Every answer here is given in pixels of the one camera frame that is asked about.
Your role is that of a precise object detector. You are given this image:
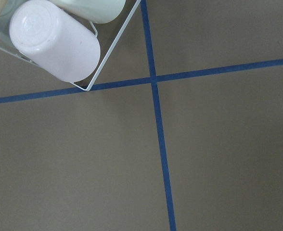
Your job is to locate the white cup in rack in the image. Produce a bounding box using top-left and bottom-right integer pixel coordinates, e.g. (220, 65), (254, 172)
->
(51, 0), (126, 24)

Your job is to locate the pink cup in rack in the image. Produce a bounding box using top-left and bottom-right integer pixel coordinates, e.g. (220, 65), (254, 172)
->
(9, 0), (101, 83)

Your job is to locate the white wire cup rack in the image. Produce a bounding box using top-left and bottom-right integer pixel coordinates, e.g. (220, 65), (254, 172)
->
(0, 0), (140, 91)

